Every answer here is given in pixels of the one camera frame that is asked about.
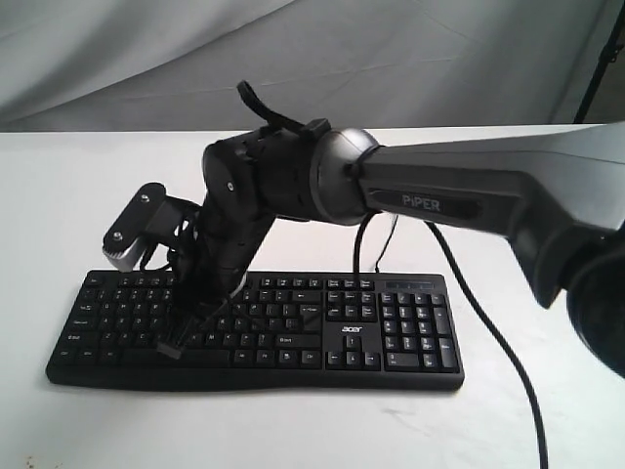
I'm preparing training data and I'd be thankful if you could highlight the black acer keyboard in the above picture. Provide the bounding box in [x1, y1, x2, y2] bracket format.
[46, 271, 465, 392]

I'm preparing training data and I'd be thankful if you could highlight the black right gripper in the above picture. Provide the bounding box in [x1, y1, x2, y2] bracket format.
[168, 197, 273, 316]

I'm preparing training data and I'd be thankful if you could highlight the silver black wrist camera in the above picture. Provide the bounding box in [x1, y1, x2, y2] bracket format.
[103, 182, 199, 273]

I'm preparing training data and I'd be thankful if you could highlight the black tripod stand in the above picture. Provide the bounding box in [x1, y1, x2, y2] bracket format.
[572, 2, 624, 124]

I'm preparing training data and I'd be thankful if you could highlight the white backdrop cloth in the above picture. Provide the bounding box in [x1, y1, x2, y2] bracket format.
[1, 1, 621, 132]

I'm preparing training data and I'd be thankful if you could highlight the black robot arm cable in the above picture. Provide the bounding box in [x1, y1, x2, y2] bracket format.
[351, 209, 551, 469]

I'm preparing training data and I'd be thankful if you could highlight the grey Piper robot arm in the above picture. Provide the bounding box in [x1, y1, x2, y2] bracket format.
[175, 121, 624, 373]

